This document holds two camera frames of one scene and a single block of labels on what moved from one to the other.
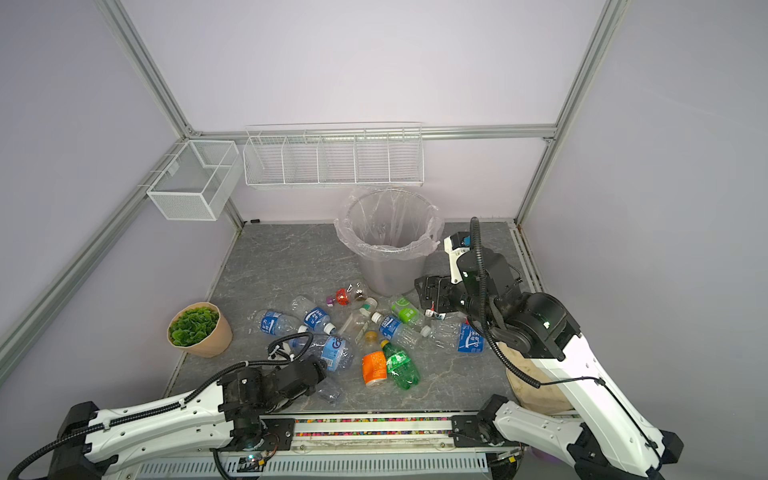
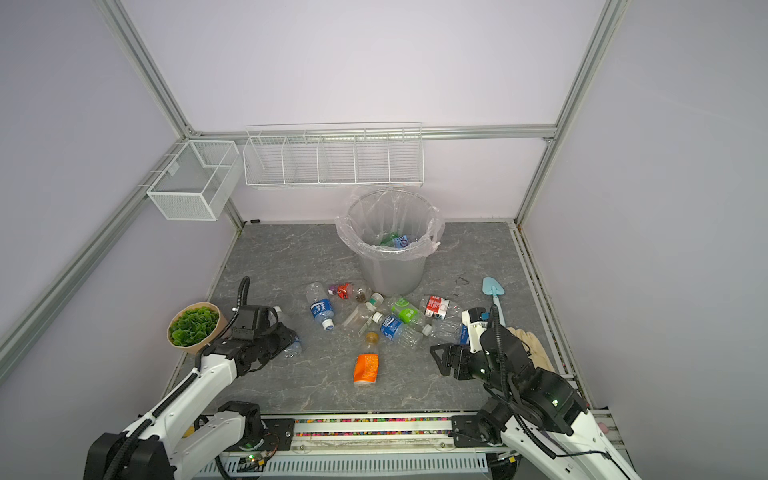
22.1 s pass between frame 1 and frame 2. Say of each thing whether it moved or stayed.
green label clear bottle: stayed
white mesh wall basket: stayed
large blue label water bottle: moved
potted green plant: stayed
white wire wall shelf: stayed
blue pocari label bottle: stayed
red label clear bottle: stayed
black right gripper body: moved
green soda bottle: moved
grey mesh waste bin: stayed
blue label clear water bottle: moved
